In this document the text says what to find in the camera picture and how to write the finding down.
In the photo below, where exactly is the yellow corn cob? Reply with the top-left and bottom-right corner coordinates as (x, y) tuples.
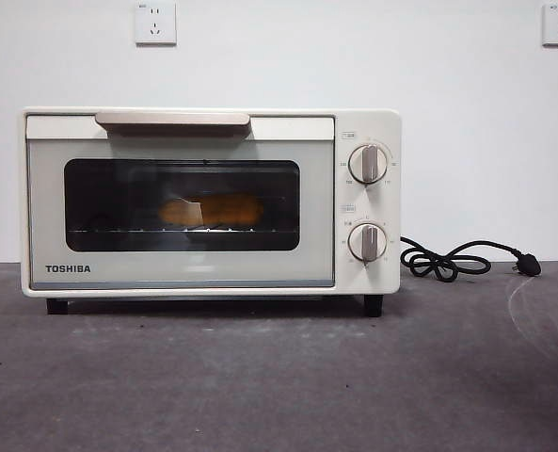
(158, 192), (264, 226)

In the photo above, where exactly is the glass oven door with handle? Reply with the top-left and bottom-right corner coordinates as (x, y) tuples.
(26, 111), (336, 289)

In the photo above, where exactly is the cream oven knob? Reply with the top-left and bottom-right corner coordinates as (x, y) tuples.
(347, 222), (389, 263)
(347, 144), (389, 185)

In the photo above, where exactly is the cream Toshiba toaster oven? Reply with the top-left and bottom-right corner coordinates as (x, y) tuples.
(22, 106), (402, 316)

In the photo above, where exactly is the metal wire oven rack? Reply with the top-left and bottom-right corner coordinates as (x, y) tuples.
(66, 226), (299, 236)

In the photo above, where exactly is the black power cable with plug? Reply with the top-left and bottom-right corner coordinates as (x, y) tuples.
(399, 236), (542, 283)

